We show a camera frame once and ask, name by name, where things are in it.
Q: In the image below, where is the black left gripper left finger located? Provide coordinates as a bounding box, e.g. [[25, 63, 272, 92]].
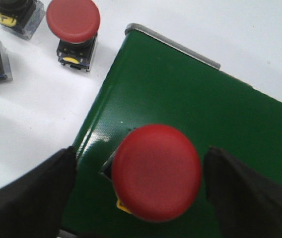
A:
[[0, 147, 77, 238]]

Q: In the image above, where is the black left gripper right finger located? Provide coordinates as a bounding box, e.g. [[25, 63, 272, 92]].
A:
[[203, 147, 282, 238]]

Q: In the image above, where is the red mushroom push button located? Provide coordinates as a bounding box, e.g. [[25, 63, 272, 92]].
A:
[[100, 124, 202, 223], [46, 0, 101, 72], [0, 0, 45, 40]]

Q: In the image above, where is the green conveyor belt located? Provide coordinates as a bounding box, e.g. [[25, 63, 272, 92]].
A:
[[62, 30, 282, 238]]

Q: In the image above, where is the aluminium conveyor frame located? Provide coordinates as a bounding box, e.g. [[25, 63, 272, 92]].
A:
[[58, 23, 253, 238]]

